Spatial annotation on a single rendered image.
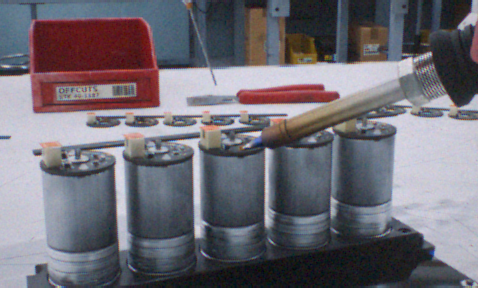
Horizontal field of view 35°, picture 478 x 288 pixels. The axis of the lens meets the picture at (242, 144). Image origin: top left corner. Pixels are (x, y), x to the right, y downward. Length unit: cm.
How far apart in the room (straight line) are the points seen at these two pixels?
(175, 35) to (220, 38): 28
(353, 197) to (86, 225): 10
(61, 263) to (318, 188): 10
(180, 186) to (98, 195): 3
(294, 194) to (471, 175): 20
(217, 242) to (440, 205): 16
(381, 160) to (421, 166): 18
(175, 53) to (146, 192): 454
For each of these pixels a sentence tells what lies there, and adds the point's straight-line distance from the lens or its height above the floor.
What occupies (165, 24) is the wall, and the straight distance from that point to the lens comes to 476.
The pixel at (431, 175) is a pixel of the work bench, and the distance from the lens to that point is 46.
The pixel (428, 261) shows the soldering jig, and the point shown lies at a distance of 31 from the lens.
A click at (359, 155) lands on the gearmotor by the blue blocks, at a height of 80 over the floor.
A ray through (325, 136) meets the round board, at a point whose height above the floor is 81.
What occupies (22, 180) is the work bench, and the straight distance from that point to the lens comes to 45.
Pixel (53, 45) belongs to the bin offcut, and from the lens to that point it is 72.
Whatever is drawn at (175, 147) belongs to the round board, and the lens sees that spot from 27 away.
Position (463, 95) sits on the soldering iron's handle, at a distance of 24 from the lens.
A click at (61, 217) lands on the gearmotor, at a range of 26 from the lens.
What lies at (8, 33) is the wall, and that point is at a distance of 476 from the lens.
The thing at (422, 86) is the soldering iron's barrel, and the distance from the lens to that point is 24.
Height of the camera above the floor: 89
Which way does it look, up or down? 16 degrees down
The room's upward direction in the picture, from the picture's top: straight up
